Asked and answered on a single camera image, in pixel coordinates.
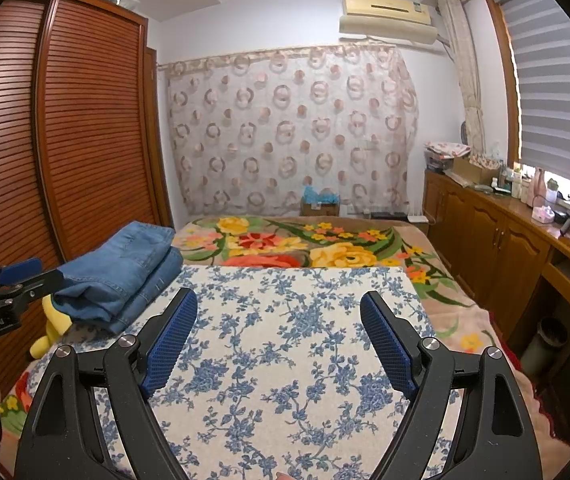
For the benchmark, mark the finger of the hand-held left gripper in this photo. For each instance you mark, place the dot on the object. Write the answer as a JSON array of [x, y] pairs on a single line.
[[20, 270], [40, 285]]

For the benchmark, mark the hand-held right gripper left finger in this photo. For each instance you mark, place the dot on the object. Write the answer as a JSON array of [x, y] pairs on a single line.
[[170, 345]]

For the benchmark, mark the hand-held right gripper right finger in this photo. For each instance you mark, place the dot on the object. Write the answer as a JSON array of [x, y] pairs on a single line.
[[390, 345]]

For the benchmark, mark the blue jeans pants plain pocket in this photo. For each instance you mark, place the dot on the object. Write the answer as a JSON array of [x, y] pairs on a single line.
[[130, 300]]

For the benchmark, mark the light blue jeans pants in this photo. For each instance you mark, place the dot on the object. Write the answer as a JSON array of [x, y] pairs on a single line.
[[125, 245]]

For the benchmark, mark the person's right hand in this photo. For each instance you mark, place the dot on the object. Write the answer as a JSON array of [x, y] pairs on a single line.
[[283, 476]]

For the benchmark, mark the yellow plush toy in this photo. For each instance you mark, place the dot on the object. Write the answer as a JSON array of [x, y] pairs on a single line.
[[52, 325]]

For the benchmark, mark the colourful floral blanket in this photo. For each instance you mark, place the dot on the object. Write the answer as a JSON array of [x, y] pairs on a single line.
[[325, 245]]

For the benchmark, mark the flat black box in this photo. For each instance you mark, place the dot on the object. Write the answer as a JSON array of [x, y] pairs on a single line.
[[389, 215]]

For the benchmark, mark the wooden side cabinet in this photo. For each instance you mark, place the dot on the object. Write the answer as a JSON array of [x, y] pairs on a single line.
[[490, 245]]

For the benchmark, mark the wooden louvered wardrobe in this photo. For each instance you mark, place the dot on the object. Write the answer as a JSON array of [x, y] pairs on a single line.
[[65, 135]]

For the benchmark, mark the grey waste bin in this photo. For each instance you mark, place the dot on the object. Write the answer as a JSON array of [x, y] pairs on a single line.
[[544, 345]]

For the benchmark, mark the open cardboard box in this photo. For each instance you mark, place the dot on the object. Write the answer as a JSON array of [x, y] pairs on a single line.
[[477, 167]]

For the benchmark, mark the stack of folded cloths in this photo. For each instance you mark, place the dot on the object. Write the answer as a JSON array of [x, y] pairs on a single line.
[[447, 152]]

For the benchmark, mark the white bottle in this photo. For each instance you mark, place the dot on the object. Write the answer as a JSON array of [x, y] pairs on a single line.
[[516, 187]]

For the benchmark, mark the small white box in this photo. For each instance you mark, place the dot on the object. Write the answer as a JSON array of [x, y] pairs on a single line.
[[543, 214]]

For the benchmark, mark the pink bottle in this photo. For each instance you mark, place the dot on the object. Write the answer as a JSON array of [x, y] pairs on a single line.
[[537, 187]]

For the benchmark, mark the circle patterned hanging cloth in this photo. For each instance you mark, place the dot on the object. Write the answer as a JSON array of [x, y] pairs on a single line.
[[290, 130]]

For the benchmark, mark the beige tied curtain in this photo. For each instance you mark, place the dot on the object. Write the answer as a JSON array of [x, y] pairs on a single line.
[[465, 70]]

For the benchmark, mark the grey striped window blind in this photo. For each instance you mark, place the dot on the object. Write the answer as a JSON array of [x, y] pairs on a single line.
[[560, 90]]

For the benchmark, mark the white air conditioner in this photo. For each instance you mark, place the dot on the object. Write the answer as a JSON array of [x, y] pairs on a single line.
[[387, 17]]

